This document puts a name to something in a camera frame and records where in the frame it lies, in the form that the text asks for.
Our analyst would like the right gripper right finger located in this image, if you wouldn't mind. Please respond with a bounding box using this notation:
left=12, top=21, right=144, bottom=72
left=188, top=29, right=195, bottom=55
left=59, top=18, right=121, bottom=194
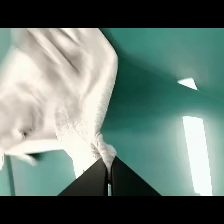
left=110, top=156, right=162, bottom=197

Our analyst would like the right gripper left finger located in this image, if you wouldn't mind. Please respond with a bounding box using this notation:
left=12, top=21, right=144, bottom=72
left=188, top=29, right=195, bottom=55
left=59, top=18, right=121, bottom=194
left=57, top=158, right=109, bottom=197

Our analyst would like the white T-shirt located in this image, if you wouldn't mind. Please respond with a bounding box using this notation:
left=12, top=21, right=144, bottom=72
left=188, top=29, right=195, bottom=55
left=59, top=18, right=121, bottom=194
left=0, top=28, right=120, bottom=180

